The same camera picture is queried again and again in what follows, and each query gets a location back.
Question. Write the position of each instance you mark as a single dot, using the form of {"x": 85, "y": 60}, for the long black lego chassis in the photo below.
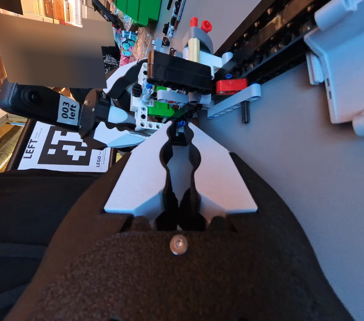
{"x": 273, "y": 30}

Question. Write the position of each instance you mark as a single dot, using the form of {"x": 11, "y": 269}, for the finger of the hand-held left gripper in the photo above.
{"x": 116, "y": 139}
{"x": 122, "y": 76}

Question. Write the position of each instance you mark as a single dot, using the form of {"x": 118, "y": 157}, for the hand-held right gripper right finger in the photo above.
{"x": 224, "y": 184}

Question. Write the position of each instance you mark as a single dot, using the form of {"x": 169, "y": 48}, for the black printed cloth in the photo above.
{"x": 112, "y": 59}

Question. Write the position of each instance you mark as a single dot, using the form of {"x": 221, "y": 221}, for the black green white lego assembly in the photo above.
{"x": 179, "y": 70}

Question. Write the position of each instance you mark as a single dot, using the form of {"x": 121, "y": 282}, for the colourful printed packet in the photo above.
{"x": 128, "y": 45}

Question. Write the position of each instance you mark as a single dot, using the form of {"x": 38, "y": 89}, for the grey lego connector black pin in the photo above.
{"x": 159, "y": 43}

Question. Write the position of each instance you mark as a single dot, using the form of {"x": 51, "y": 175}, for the clear plastic bags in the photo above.
{"x": 143, "y": 39}

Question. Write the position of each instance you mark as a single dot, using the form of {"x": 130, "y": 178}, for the grey lego cylinder red pins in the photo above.
{"x": 203, "y": 38}

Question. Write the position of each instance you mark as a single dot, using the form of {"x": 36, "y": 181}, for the small black white lego pieces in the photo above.
{"x": 168, "y": 29}

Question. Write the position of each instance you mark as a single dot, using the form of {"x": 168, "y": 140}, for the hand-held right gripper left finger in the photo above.
{"x": 136, "y": 184}

